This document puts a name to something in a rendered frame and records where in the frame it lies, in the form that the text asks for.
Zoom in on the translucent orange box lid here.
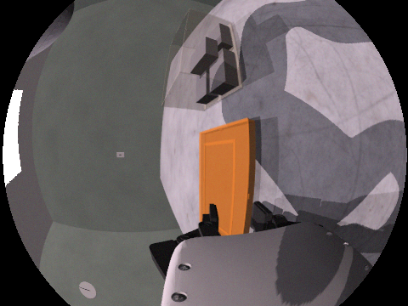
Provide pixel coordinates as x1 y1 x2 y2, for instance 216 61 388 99
199 118 256 235

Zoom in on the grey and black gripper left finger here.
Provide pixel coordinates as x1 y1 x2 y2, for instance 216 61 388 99
149 204 220 281

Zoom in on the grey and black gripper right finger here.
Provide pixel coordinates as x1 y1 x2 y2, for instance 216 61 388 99
251 201 301 232

